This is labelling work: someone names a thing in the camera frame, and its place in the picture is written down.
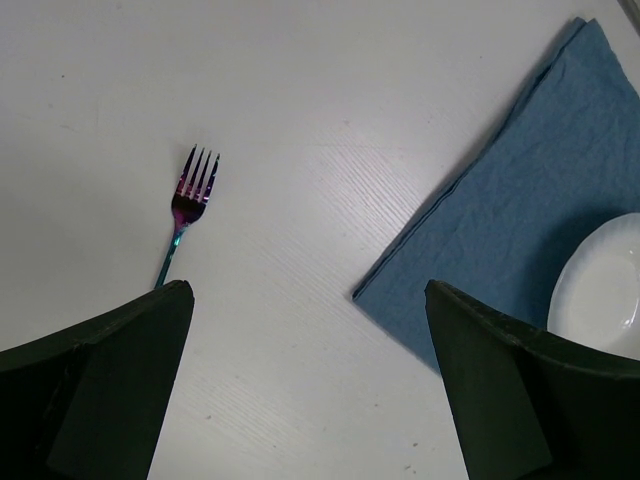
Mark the white blue-rimmed plate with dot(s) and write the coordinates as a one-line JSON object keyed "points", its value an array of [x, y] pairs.
{"points": [[595, 301]]}

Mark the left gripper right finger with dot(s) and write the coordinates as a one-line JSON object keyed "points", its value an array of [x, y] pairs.
{"points": [[528, 404]]}

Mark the blue cloth napkin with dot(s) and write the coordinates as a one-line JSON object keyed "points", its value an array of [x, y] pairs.
{"points": [[563, 161]]}

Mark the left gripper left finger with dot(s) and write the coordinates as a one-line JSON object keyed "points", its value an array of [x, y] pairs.
{"points": [[89, 401]]}

